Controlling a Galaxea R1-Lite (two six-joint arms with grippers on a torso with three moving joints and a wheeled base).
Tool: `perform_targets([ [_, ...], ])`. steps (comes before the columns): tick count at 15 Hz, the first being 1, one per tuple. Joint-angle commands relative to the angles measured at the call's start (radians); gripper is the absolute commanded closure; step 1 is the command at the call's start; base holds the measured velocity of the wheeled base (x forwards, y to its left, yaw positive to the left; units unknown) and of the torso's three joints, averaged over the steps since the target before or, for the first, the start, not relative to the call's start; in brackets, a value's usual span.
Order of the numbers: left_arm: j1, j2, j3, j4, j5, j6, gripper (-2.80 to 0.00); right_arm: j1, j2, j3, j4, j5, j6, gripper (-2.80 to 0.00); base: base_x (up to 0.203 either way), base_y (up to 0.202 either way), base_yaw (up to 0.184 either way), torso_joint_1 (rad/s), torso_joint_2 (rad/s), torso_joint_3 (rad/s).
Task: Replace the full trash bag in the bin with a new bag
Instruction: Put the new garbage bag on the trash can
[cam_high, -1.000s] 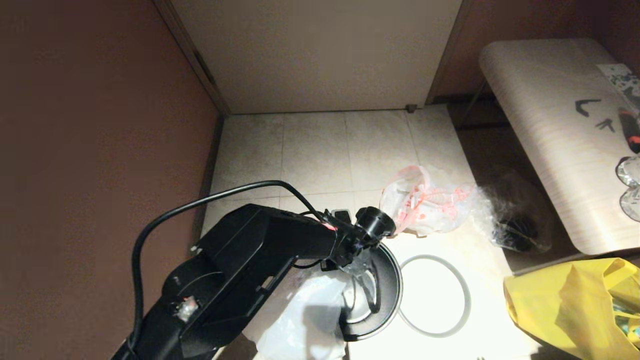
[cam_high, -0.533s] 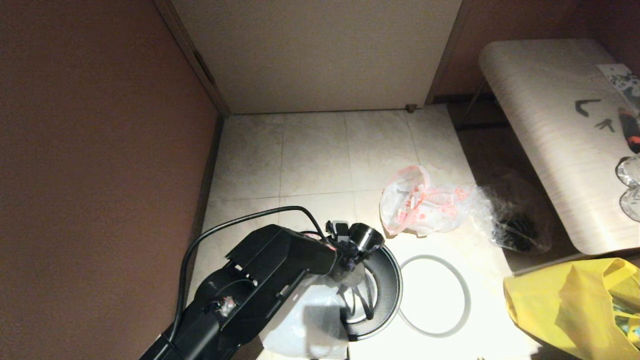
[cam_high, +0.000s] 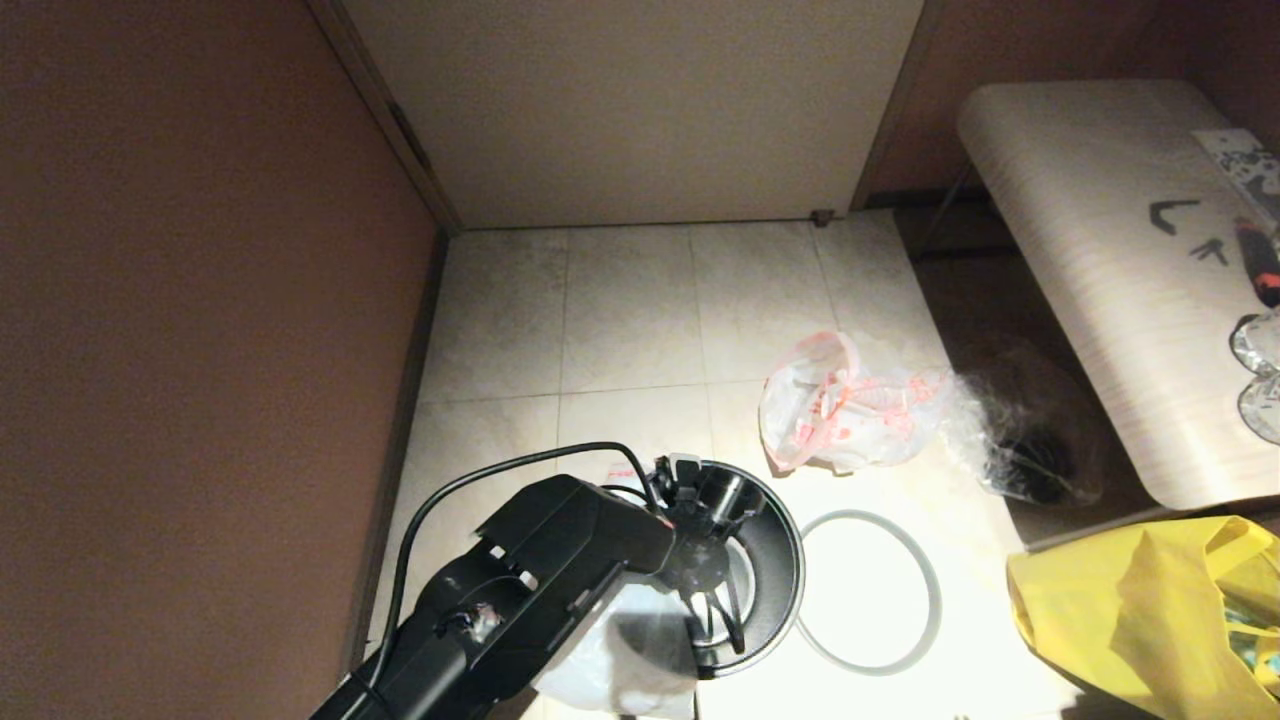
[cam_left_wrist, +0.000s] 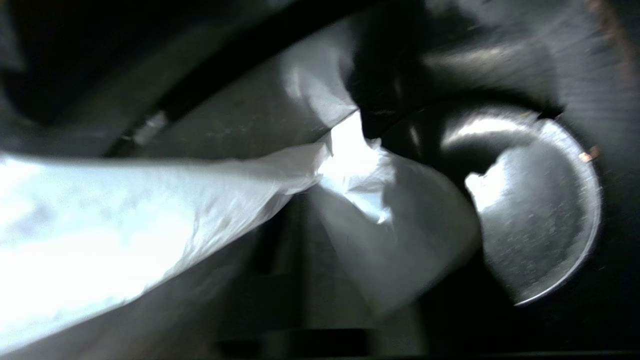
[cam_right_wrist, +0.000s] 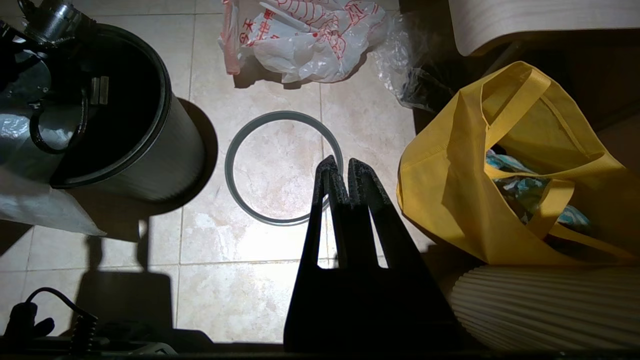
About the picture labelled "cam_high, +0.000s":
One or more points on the white door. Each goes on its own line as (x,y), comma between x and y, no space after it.
(640,110)

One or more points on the red-printed plastic bag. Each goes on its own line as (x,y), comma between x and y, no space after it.
(830,420)

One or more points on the clear plastic bag dark contents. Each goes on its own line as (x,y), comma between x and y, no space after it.
(1020,450)

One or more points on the light wood-grain table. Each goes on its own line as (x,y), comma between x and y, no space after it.
(1080,200)

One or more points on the black round trash bin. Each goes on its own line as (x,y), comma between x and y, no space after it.
(780,590)

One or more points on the clear shiny glass item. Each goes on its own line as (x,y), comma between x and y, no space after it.
(1265,412)
(1260,345)

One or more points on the yellow plastic bag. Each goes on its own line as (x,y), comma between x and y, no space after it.
(1130,610)

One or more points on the white trash bag red trim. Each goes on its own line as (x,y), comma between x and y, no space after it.
(640,660)

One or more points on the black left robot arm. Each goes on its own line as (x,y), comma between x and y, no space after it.
(530,590)

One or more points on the small black hex key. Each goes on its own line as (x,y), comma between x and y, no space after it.
(1210,253)

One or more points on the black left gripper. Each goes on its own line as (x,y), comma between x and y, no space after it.
(700,560)

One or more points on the white patterned paper sheet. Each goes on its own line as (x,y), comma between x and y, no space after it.
(1240,160)

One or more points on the teal printed package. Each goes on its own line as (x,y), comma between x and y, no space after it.
(1250,640)

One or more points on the black cylindrical left wrist camera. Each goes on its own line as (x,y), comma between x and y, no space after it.
(720,490)

